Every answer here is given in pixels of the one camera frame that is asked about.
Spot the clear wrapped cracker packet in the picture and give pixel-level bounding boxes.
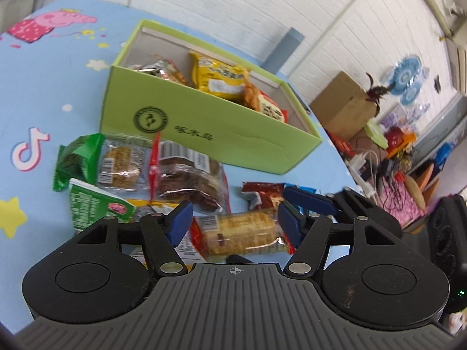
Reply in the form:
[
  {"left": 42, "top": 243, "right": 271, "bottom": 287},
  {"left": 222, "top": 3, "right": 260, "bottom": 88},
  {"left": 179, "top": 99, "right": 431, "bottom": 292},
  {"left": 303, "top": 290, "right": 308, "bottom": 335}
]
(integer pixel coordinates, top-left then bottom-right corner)
[{"left": 189, "top": 209, "right": 295, "bottom": 262}]

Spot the red cracker snack bag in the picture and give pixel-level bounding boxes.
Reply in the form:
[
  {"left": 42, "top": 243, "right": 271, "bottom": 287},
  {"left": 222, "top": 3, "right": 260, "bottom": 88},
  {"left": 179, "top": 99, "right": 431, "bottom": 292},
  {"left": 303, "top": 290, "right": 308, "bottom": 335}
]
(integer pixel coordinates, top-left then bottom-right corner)
[{"left": 243, "top": 82, "right": 288, "bottom": 123}]

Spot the brown chocolate snack packet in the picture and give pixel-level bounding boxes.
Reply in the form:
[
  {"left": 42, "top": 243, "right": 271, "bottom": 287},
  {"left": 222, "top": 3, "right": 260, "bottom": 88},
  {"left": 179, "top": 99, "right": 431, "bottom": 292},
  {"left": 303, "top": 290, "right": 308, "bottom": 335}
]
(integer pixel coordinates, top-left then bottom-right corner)
[{"left": 241, "top": 182, "right": 285, "bottom": 210}]

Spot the blue cookie packet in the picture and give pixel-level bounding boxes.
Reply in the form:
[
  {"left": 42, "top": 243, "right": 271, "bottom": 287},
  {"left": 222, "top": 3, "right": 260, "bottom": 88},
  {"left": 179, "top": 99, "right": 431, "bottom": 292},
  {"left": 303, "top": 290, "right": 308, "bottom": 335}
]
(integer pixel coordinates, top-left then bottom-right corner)
[{"left": 284, "top": 183, "right": 317, "bottom": 194}]

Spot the pink patterned cloth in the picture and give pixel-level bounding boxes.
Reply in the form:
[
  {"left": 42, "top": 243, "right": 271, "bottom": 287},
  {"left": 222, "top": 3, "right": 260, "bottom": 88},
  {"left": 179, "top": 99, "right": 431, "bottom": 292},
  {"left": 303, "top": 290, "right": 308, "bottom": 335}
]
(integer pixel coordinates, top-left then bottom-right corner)
[{"left": 378, "top": 178, "right": 426, "bottom": 229}]

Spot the blue paper flower decoration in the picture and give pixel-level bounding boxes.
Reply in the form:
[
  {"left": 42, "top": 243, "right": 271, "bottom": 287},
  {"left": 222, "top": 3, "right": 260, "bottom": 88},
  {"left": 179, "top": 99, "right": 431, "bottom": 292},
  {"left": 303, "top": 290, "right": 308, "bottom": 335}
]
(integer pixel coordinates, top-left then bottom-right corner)
[{"left": 380, "top": 55, "right": 430, "bottom": 107}]

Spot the galette waffle snack clear bag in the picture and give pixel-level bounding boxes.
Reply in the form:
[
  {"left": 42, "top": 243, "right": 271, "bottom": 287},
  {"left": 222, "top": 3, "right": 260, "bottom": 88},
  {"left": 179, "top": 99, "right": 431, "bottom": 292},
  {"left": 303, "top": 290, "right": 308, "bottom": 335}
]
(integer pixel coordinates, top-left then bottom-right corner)
[{"left": 128, "top": 56, "right": 188, "bottom": 86}]

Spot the peppa pig blue tablecloth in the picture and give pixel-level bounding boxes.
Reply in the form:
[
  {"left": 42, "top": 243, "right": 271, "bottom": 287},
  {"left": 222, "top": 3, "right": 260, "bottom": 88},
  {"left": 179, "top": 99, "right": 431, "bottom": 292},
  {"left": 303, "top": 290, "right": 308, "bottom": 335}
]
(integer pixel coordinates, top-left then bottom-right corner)
[{"left": 1, "top": 0, "right": 354, "bottom": 332}]

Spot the green wrapped snack packet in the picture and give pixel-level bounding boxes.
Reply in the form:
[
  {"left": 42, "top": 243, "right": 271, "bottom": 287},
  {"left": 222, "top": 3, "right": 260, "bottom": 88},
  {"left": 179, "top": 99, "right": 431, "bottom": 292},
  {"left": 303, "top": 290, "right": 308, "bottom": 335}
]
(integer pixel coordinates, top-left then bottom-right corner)
[{"left": 52, "top": 133, "right": 151, "bottom": 192}]

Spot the yellow egg yolk pie bag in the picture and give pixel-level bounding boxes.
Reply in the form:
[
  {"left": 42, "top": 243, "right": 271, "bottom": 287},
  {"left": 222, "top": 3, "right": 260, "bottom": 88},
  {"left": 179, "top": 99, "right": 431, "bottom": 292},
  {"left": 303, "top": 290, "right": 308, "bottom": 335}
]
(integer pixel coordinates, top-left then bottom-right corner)
[{"left": 191, "top": 51, "right": 249, "bottom": 101}]

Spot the brown cardboard box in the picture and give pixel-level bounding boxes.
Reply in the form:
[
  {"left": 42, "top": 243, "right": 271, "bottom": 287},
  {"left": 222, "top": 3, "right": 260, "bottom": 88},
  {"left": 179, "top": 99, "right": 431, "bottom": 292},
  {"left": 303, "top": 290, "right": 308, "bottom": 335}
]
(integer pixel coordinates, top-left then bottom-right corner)
[{"left": 309, "top": 71, "right": 377, "bottom": 141}]

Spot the grey cylindrical bottle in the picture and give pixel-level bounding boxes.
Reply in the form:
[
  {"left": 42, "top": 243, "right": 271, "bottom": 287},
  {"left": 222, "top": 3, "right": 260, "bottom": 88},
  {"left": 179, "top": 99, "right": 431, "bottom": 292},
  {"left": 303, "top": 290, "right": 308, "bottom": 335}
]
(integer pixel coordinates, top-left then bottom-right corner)
[{"left": 261, "top": 27, "right": 305, "bottom": 74}]

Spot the green flat snack packet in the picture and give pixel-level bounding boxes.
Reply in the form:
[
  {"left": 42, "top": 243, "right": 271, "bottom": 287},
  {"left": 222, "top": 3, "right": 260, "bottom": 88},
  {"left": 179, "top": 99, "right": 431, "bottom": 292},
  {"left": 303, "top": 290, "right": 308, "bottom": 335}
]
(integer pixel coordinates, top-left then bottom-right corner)
[{"left": 69, "top": 178, "right": 135, "bottom": 232}]

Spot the green cardboard box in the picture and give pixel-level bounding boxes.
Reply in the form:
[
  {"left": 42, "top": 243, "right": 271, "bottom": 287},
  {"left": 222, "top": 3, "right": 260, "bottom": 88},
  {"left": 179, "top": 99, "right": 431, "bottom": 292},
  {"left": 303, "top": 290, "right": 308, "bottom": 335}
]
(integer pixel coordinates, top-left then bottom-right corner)
[{"left": 100, "top": 20, "right": 322, "bottom": 175}]

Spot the red dates clear packet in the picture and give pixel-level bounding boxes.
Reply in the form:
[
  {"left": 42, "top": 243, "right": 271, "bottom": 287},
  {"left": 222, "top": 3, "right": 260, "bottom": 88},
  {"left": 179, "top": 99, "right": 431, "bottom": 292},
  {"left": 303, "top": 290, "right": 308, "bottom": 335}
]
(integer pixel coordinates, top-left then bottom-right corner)
[{"left": 148, "top": 134, "right": 231, "bottom": 213}]

